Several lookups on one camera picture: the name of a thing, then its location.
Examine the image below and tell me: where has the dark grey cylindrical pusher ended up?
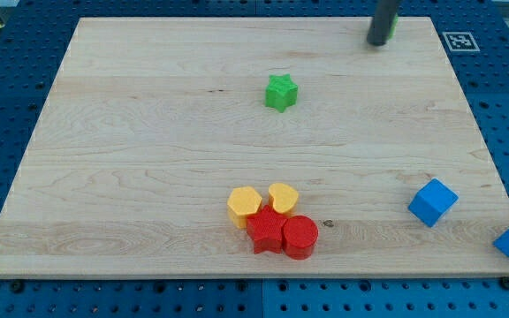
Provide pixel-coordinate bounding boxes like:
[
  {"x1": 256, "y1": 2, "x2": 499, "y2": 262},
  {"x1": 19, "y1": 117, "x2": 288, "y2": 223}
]
[{"x1": 366, "y1": 0, "x2": 402, "y2": 47}]

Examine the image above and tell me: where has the green star block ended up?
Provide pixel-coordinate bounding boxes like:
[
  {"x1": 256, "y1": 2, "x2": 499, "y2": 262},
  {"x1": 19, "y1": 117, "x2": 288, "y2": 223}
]
[{"x1": 265, "y1": 74, "x2": 299, "y2": 113}]

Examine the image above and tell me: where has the green circle block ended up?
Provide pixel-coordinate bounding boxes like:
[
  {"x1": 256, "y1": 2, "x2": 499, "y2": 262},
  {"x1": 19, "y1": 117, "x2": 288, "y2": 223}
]
[{"x1": 387, "y1": 13, "x2": 399, "y2": 41}]

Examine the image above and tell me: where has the red star block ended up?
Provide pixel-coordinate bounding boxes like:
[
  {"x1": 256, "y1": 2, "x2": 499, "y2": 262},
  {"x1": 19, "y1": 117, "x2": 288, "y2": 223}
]
[{"x1": 247, "y1": 205, "x2": 287, "y2": 254}]

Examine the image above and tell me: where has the white fiducial marker tag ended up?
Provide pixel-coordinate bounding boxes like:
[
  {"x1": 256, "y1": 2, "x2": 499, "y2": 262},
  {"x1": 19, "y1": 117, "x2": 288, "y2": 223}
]
[{"x1": 443, "y1": 31, "x2": 480, "y2": 52}]

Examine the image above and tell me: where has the blue cube block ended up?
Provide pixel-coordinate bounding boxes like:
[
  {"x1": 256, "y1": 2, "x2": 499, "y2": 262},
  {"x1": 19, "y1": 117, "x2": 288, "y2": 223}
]
[{"x1": 408, "y1": 178, "x2": 459, "y2": 227}]

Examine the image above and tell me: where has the yellow heart block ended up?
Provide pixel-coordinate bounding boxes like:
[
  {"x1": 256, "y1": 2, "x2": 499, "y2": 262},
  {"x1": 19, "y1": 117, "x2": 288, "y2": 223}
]
[{"x1": 268, "y1": 183, "x2": 300, "y2": 217}]

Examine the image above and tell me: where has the yellow hexagon block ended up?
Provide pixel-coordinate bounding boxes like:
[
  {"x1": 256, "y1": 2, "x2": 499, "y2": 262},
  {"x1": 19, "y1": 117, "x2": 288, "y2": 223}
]
[{"x1": 227, "y1": 186, "x2": 262, "y2": 229}]

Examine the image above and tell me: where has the red cylinder block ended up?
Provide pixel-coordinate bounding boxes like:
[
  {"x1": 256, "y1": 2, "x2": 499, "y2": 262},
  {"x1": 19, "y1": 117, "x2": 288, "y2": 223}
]
[{"x1": 282, "y1": 216, "x2": 319, "y2": 260}]

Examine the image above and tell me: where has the wooden board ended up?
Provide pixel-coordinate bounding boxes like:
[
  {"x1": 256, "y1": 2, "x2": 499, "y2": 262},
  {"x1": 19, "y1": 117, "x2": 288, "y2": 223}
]
[{"x1": 0, "y1": 17, "x2": 509, "y2": 279}]

